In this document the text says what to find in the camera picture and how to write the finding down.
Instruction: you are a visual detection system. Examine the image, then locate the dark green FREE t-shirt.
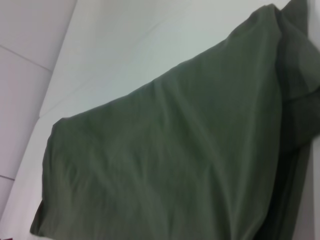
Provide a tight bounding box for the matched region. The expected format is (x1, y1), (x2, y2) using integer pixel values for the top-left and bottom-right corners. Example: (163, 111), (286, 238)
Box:
(29, 0), (320, 240)

